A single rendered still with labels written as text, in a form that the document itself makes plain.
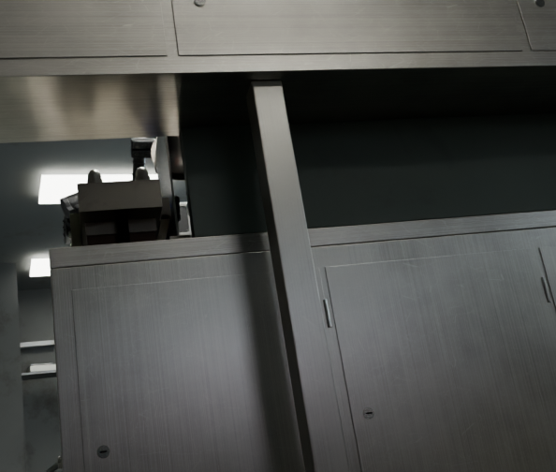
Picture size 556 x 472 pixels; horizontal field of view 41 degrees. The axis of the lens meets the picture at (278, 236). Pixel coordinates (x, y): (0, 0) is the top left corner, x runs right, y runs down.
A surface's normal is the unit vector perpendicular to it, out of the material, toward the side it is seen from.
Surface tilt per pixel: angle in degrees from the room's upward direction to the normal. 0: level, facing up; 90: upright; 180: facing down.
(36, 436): 90
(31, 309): 90
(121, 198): 90
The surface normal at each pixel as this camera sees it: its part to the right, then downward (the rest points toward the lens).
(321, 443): 0.21, -0.33
